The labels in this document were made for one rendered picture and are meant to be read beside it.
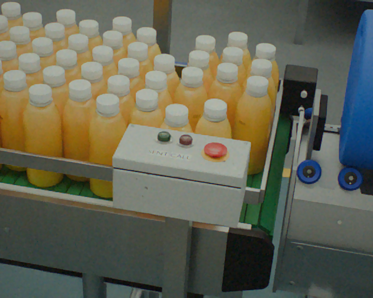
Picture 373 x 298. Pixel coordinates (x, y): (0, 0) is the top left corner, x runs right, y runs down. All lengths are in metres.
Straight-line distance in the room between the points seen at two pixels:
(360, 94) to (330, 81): 2.49
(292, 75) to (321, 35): 2.62
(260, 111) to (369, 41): 0.24
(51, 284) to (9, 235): 1.05
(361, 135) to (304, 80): 0.34
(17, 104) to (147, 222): 0.31
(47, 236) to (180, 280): 0.28
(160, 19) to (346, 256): 0.70
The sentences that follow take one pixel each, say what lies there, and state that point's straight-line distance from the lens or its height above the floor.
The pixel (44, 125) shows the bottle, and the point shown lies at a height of 1.04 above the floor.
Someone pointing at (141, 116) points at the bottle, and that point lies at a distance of 1.30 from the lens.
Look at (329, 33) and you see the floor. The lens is 4.24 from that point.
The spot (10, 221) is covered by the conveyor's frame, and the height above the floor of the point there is 0.83.
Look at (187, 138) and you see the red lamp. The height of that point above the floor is 1.11.
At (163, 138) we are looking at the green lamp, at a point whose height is 1.11.
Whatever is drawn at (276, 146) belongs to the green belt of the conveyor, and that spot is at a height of 0.90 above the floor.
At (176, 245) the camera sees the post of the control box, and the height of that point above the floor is 0.92.
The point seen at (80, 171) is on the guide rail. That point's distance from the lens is 1.33.
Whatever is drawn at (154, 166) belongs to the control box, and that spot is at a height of 1.09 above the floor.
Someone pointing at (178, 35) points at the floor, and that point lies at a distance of 4.04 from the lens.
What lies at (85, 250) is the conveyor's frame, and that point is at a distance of 1.42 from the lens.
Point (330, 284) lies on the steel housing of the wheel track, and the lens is 1.56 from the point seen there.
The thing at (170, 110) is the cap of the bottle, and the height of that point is 1.09.
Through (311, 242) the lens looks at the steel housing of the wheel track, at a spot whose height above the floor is 0.83.
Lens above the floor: 1.75
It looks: 34 degrees down
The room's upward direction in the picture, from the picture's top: 4 degrees clockwise
